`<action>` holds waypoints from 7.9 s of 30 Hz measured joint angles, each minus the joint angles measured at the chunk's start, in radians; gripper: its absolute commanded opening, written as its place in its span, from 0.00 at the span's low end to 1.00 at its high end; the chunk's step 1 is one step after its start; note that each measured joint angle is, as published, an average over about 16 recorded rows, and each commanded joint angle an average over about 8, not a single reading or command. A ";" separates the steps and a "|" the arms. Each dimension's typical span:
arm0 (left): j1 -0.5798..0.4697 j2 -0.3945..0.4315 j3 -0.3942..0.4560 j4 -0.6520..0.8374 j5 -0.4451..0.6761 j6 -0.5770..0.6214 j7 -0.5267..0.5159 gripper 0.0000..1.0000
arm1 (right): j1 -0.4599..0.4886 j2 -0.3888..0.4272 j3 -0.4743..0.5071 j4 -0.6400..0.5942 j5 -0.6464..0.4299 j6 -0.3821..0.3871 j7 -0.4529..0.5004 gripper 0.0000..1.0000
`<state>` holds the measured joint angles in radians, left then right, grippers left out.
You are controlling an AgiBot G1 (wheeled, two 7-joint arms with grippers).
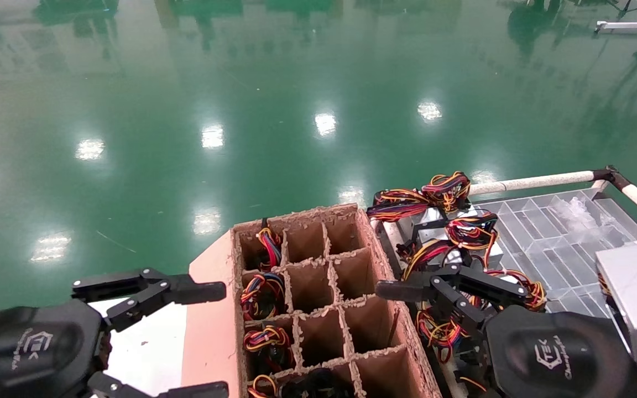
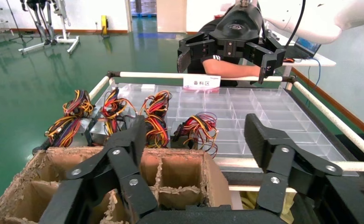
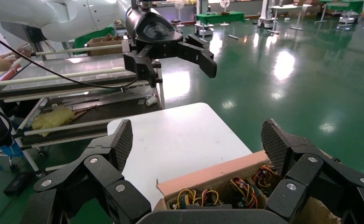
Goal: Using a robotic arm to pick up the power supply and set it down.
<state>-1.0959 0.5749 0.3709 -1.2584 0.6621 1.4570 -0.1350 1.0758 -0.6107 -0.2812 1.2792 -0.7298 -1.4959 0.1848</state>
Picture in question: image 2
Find black tripod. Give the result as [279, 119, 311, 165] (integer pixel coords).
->
[5, 0, 35, 44]

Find beige door panel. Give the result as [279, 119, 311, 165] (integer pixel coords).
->
[156, 0, 188, 34]

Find open laptop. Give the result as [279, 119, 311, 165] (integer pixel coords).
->
[285, 37, 322, 60]

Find brown divided cardboard box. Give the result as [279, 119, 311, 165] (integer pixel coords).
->
[0, 146, 234, 224]

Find yellow floor device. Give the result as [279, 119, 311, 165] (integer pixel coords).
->
[100, 15, 110, 39]

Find white label with Chinese text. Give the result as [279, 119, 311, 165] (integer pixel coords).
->
[183, 74, 221, 91]

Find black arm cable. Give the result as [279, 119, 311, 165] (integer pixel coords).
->
[284, 0, 307, 51]

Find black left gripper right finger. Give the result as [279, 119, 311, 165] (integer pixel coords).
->
[244, 113, 344, 216]

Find yellow cloth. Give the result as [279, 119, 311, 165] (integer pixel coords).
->
[240, 190, 296, 224]

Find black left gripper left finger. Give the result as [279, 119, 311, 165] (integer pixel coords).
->
[38, 115, 159, 224]

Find clear plastic compartment tray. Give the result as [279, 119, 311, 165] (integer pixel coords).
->
[89, 83, 360, 177]

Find power supply wire bundle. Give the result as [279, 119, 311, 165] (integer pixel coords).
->
[169, 112, 220, 158]
[89, 87, 137, 146]
[45, 90, 95, 148]
[138, 90, 173, 150]

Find white wheeled stand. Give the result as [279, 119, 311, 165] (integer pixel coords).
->
[18, 0, 81, 55]

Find leftmost power supply wire bundle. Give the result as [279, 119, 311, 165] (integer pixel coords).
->
[45, 90, 95, 148]

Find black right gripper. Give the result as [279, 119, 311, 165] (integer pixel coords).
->
[177, 4, 287, 85]

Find blue cable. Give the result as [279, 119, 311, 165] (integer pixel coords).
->
[305, 58, 322, 106]

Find seated person in black shirt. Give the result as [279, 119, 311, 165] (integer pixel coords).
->
[186, 6, 264, 88]

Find white desk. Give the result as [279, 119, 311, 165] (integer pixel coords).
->
[268, 29, 337, 88]

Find white padded cart rail frame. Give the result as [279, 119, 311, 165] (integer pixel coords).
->
[32, 71, 364, 193]

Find rightmost power supply wire bundle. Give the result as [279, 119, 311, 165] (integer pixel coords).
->
[169, 112, 220, 158]

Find black humanoid robot legs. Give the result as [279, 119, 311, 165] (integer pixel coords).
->
[21, 0, 59, 46]

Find person's bare right forearm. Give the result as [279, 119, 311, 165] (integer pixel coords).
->
[202, 58, 262, 79]

